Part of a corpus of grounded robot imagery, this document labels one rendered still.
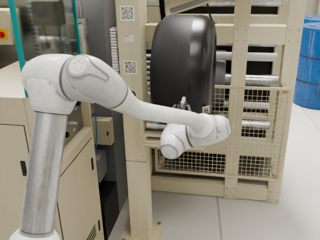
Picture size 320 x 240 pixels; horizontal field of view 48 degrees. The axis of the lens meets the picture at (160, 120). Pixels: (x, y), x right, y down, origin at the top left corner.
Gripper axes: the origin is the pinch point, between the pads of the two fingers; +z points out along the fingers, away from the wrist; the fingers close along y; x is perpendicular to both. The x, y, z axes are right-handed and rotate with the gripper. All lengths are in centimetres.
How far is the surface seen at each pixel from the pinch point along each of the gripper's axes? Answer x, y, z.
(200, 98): -0.2, -7.9, 4.2
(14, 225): 45, 76, -49
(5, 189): 24, 76, -46
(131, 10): -37, 31, 29
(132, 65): -7.5, 31.4, 25.4
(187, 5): -29, 6, 68
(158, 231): 114, 21, 17
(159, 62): -17.3, 12.3, 7.7
